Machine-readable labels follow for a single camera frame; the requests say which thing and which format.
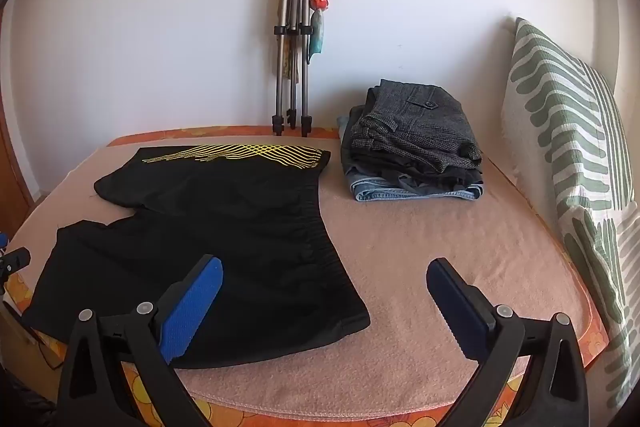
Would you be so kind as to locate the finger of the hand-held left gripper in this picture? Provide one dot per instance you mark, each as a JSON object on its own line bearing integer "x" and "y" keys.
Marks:
{"x": 15, "y": 261}

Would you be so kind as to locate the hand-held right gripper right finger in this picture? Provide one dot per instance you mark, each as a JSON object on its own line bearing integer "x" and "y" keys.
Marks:
{"x": 457, "y": 307}

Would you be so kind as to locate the folded metal tripod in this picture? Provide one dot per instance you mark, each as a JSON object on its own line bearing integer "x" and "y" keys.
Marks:
{"x": 291, "y": 32}

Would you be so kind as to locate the folded dark pants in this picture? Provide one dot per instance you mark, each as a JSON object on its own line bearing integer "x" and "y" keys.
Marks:
{"x": 435, "y": 182}

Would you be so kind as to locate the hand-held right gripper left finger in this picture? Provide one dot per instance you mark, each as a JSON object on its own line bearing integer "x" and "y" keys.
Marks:
{"x": 192, "y": 307}

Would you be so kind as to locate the green and white striped pillow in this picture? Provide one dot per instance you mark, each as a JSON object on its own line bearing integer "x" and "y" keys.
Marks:
{"x": 565, "y": 117}

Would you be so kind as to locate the wooden furniture panel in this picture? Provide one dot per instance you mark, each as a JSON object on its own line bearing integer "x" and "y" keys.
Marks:
{"x": 12, "y": 167}

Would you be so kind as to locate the folded blue jeans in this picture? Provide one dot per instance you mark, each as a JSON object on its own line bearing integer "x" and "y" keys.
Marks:
{"x": 380, "y": 194}

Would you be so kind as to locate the black shorts with yellow stripes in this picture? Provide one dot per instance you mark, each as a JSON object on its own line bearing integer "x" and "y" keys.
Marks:
{"x": 225, "y": 232}

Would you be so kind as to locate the pink blanket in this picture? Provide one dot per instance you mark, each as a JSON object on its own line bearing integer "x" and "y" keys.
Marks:
{"x": 425, "y": 232}

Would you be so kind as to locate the orange floral bed sheet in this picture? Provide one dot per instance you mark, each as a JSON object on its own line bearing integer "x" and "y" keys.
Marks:
{"x": 200, "y": 133}

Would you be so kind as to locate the folded grey tweed pants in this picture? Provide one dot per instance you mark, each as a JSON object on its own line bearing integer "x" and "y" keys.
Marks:
{"x": 410, "y": 127}

